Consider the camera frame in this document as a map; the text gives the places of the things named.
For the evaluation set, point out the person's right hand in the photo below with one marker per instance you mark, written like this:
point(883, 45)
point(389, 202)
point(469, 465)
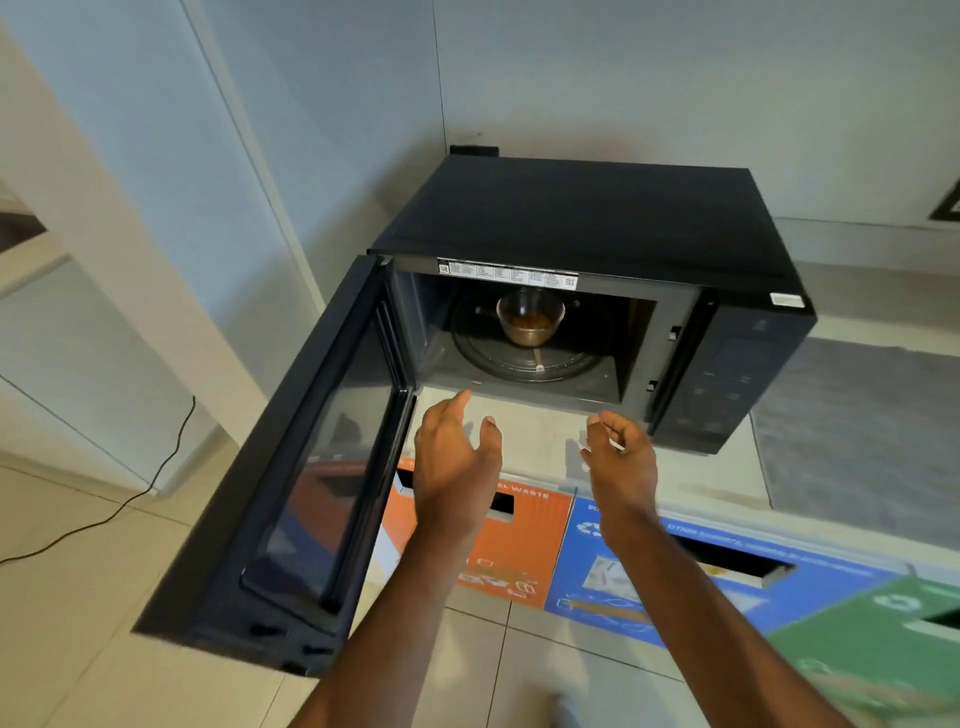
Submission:
point(626, 480)

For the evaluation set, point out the person's left hand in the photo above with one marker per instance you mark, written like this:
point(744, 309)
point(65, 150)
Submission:
point(454, 487)

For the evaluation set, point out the person's left thumb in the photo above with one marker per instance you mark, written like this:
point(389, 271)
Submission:
point(493, 435)

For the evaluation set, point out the person's right thumb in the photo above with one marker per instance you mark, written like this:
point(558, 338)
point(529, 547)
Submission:
point(591, 439)

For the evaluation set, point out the small white stick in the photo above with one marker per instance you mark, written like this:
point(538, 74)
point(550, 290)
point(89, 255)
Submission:
point(617, 445)

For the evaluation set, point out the person's left forearm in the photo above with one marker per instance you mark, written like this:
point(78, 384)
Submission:
point(390, 637)

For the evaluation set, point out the person's right forearm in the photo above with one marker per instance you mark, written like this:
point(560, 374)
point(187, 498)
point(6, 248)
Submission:
point(712, 630)

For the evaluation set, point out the glass microwave turntable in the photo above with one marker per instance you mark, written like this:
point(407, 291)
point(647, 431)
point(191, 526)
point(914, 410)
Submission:
point(487, 352)

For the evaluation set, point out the orange waste bin panel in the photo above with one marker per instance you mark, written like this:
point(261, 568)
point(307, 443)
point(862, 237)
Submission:
point(536, 544)

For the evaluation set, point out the glass bowl with brown food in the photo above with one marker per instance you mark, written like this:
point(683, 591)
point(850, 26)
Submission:
point(529, 319)

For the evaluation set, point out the blue waste bin panel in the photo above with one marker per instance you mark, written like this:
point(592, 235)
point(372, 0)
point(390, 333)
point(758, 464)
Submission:
point(600, 570)

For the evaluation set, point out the black microwave door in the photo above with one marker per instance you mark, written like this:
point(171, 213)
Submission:
point(300, 480)

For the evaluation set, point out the black microwave oven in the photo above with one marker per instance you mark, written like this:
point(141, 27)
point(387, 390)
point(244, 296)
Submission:
point(570, 217)

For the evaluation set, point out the grey counter mat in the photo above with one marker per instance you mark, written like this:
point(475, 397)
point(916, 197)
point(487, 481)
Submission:
point(862, 435)

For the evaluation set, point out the green waste bin panel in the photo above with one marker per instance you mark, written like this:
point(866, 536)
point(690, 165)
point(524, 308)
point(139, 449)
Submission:
point(870, 652)

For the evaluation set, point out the white cabinet side panel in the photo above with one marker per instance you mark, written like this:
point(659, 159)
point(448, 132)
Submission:
point(112, 247)

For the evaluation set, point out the black framed wall fixture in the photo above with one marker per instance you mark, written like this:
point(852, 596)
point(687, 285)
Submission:
point(949, 204)

